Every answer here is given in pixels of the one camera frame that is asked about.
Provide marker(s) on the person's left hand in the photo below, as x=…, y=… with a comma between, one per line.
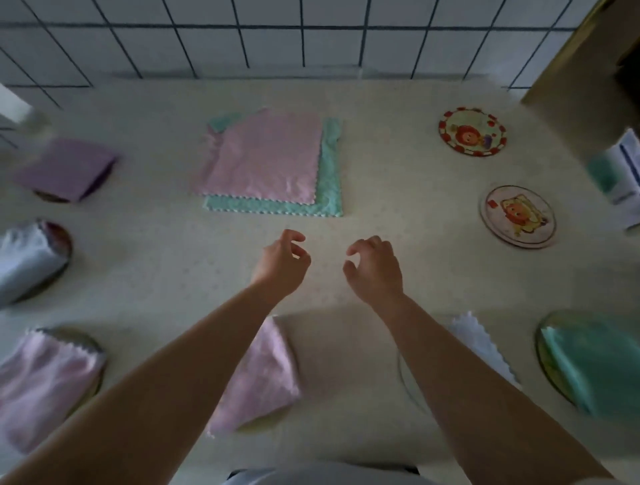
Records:
x=277, y=270

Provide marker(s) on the person's right hand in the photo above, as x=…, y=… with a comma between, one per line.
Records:
x=377, y=275

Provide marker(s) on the person's left thumb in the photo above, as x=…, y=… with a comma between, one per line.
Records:
x=304, y=259

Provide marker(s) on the person's right thumb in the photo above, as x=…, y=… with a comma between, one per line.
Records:
x=349, y=272

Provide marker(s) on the person's left forearm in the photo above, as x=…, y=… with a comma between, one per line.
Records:
x=150, y=394

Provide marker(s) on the person's right forearm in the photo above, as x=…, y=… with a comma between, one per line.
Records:
x=480, y=399

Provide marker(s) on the flat green cleaning cloth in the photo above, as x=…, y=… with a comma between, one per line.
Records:
x=331, y=170

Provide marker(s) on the flat pink cleaning cloth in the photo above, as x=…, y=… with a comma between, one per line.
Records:
x=265, y=157

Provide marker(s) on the small folded pink cloth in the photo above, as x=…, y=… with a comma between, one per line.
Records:
x=262, y=374

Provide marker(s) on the folded white cloth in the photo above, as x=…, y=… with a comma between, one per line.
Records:
x=482, y=344

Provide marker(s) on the pink cartoon glass plate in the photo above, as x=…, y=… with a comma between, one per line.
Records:
x=518, y=216

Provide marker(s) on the red-rimmed cartoon plate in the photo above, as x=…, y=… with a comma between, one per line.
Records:
x=472, y=132

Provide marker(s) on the yellow-green glass plate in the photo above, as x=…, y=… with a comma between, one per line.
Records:
x=547, y=359

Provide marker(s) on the folded purple cloth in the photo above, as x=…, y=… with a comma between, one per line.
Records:
x=65, y=169

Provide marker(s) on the folded green cloth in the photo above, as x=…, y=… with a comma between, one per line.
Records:
x=597, y=369

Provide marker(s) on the folded light blue cloth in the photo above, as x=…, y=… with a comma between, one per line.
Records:
x=25, y=262

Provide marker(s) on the white packet of cloths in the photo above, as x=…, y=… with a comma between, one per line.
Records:
x=620, y=175

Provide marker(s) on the large folded pink cloth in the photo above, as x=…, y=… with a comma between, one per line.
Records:
x=40, y=384

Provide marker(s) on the brown wooden cabinet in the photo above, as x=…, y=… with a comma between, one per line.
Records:
x=590, y=75

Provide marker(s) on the white object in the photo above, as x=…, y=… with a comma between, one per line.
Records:
x=12, y=107

